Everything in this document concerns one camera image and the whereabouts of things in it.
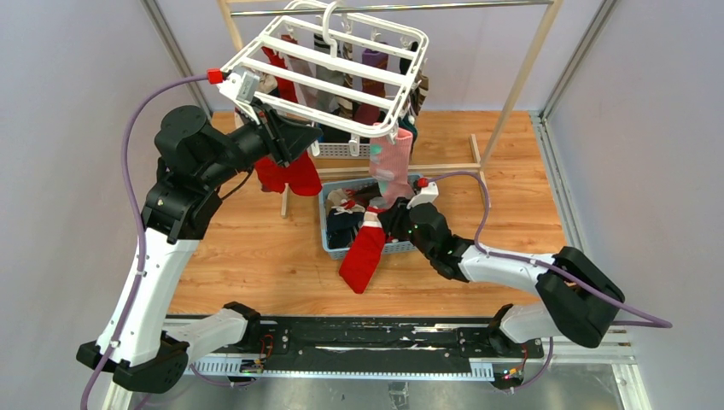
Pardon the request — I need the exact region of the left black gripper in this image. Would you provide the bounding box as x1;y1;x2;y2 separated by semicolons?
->
200;97;324;190

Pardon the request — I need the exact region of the red santa sock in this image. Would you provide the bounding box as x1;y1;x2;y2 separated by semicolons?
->
283;151;322;196

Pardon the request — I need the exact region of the red snowman sock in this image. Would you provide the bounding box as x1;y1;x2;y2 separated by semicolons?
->
254;157;286;193

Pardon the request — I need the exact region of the red white cuff sock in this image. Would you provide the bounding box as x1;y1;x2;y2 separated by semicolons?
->
339;207;387;294

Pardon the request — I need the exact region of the white clip sock hanger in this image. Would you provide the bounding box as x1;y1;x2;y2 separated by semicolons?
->
221;1;429;142

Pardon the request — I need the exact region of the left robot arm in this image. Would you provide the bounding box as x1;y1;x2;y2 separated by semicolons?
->
76;101;322;394

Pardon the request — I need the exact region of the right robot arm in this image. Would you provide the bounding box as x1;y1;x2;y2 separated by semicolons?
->
379;199;625;356

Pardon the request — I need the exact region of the pile of socks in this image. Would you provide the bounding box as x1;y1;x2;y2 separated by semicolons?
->
324;184;384;249

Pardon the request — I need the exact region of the white plastic basket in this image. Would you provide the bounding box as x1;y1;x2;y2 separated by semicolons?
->
309;143;371;159

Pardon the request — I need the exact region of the blue plastic basket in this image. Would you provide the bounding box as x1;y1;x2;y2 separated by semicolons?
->
317;177;416;260

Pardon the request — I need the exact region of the grey sock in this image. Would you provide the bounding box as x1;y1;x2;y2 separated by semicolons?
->
313;33;344;111

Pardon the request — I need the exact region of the pink patterned sock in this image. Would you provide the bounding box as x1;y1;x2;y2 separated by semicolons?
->
370;129;412;207

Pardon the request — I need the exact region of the brown striped sock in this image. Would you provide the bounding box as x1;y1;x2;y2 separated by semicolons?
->
336;42;354;120

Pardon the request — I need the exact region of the dark green sock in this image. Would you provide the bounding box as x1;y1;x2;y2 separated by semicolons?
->
398;115;418;156

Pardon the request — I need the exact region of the wooden clothes rack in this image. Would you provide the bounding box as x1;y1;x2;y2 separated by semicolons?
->
217;0;562;219

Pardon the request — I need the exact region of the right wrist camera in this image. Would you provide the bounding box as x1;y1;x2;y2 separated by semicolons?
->
407;177;439;209

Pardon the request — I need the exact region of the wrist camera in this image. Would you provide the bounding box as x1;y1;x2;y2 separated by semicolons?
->
218;67;260;122
407;177;439;209

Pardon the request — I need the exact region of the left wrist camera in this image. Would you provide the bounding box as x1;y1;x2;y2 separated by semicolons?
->
218;67;260;122

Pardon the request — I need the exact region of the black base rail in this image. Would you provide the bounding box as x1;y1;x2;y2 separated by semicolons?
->
231;316;544;379

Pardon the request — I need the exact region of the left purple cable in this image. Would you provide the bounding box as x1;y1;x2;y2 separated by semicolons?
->
79;68;225;410

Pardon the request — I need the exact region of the purple cable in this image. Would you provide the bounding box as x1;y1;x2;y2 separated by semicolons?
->
79;68;225;410
417;171;674;391

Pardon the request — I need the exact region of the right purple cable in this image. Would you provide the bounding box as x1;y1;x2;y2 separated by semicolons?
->
417;171;674;391

